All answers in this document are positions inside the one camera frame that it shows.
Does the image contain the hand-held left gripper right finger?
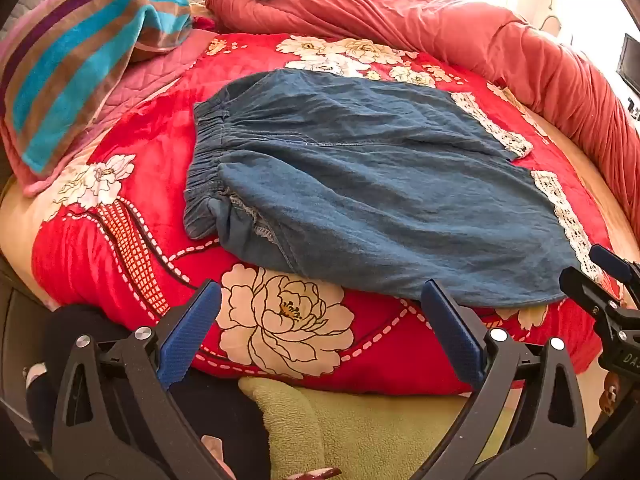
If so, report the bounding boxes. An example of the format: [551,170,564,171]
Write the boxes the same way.
[415,279,590,480]

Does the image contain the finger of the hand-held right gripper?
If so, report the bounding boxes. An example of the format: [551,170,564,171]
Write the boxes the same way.
[589,244,636,283]
[559,266,623,333]

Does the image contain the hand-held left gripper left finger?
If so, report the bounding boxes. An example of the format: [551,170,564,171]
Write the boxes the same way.
[51,280,222,480]

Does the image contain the blue denim pants lace trim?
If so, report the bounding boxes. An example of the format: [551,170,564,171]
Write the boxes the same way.
[182,69,608,308]

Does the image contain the person's right hand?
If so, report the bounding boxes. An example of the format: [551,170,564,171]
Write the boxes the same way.
[601,374,623,413]

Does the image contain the person's left hand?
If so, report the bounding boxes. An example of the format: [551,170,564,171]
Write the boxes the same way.
[294,466,343,480]

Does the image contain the black garment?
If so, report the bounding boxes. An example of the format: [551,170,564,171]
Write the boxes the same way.
[27,304,271,480]

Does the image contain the green fleece garment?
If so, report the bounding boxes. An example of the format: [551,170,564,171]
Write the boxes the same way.
[239,376,598,480]

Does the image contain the black monitor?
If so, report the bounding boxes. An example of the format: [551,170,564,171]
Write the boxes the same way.
[616,34,640,93]

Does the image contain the red floral blanket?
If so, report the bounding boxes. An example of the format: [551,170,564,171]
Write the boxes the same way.
[31,32,626,396]

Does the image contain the pink quilted pillow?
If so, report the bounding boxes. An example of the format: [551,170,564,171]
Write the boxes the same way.
[0,30,221,198]

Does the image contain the striped towel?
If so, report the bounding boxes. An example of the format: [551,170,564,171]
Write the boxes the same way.
[0,0,195,178]

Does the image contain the coral duvet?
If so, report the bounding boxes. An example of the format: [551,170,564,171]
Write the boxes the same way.
[205,0,640,226]

